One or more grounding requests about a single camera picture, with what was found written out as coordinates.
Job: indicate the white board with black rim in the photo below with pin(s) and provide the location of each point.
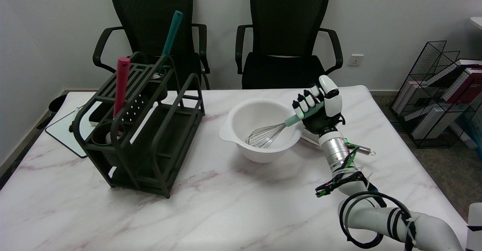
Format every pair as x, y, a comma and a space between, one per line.
62, 130

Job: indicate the white wall socket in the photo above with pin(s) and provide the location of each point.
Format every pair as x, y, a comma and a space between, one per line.
355, 60

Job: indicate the black mesh office chair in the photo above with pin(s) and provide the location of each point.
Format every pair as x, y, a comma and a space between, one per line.
286, 17
150, 10

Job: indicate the white book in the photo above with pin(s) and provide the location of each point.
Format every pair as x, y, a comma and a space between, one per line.
408, 95

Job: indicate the white plastic mixing bowl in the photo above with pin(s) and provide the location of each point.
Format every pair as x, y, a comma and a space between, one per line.
244, 117

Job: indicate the dark green utensil rack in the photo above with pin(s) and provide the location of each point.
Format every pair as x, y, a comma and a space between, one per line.
101, 160

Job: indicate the black object on floor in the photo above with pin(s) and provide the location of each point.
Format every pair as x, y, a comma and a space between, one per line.
56, 103

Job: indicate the stainless steel scoop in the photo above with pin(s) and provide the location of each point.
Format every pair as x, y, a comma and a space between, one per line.
364, 150

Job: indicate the white desk corner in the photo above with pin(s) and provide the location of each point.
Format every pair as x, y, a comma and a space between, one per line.
477, 21

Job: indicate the dark maroon book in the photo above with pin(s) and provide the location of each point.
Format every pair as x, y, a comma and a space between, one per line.
467, 87

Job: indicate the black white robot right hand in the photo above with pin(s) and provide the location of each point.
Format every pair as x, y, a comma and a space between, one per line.
324, 119

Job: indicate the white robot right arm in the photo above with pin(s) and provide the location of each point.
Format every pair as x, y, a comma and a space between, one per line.
335, 149

